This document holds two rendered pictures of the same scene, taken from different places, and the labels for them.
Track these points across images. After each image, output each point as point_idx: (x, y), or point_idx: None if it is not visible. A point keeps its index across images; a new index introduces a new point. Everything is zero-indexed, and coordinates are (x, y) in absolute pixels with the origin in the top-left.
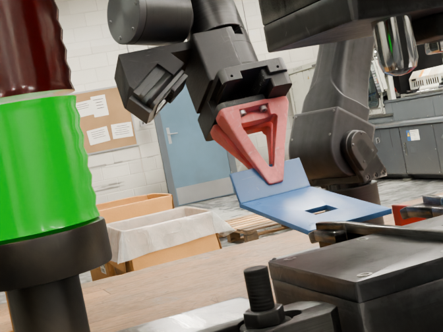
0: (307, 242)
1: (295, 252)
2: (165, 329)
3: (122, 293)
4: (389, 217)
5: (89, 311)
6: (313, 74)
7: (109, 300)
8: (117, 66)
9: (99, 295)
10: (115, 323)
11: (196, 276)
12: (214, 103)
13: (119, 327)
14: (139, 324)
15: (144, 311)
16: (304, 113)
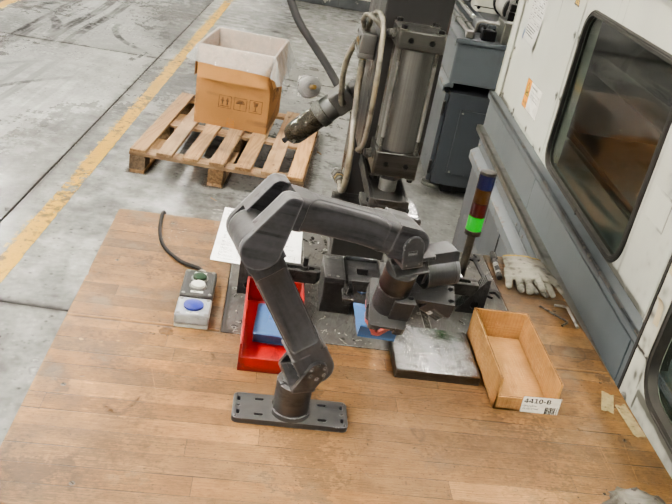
0: (288, 467)
1: (327, 426)
2: (434, 361)
3: (440, 474)
4: (197, 471)
5: (463, 454)
6: (310, 322)
7: (450, 467)
8: (454, 295)
9: (456, 486)
10: (449, 421)
11: (388, 461)
12: None
13: (448, 413)
14: (438, 409)
15: (433, 425)
16: (323, 341)
